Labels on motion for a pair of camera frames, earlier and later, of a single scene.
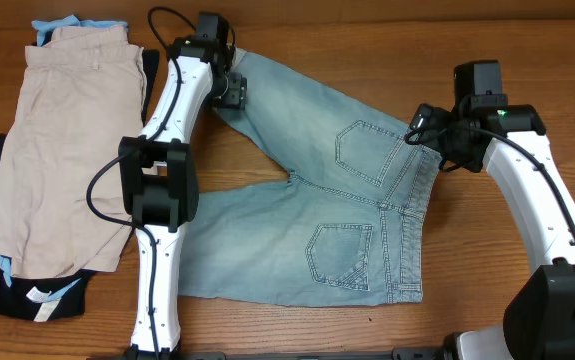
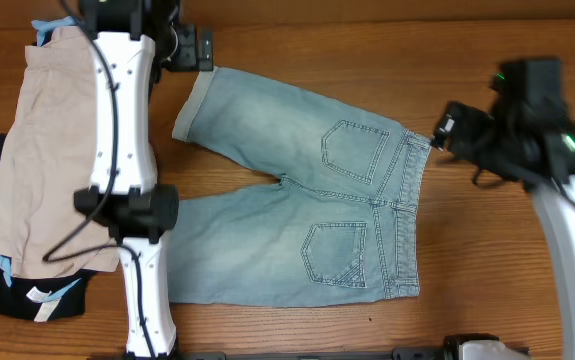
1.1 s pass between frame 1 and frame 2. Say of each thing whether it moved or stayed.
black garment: stayed
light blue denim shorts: moved
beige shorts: stayed
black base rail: stayed
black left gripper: moved
